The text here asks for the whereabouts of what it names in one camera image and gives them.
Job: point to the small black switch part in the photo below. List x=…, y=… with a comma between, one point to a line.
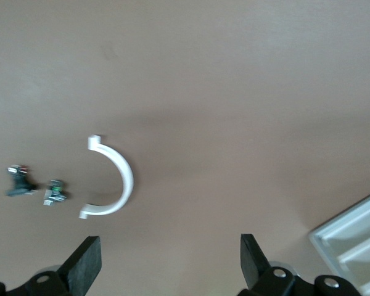
x=18, y=182

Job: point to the white drawer cabinet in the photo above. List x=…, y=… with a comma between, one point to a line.
x=320, y=237

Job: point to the white semicircular plastic bracket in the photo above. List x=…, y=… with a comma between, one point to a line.
x=126, y=179

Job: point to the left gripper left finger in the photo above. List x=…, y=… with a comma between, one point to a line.
x=83, y=271

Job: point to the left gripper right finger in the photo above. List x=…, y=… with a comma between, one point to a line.
x=253, y=265

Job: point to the small silver switch part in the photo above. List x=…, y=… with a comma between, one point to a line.
x=55, y=194

